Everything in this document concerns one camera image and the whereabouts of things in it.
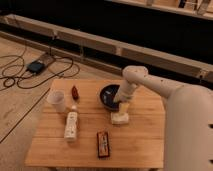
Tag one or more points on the white plastic bottle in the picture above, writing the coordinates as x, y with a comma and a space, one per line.
70, 133

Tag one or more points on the translucent plastic cup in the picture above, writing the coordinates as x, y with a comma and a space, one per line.
57, 100

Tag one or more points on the wooden table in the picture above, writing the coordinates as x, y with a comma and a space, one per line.
138, 144

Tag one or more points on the dark ceramic bowl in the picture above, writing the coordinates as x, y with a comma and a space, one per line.
107, 95

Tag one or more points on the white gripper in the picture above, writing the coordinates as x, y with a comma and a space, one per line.
125, 92

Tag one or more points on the dark power adapter box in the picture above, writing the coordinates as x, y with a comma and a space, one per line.
35, 67

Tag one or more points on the red pepper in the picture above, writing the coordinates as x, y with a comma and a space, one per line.
74, 93

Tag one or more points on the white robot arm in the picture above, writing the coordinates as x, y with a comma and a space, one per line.
188, 137

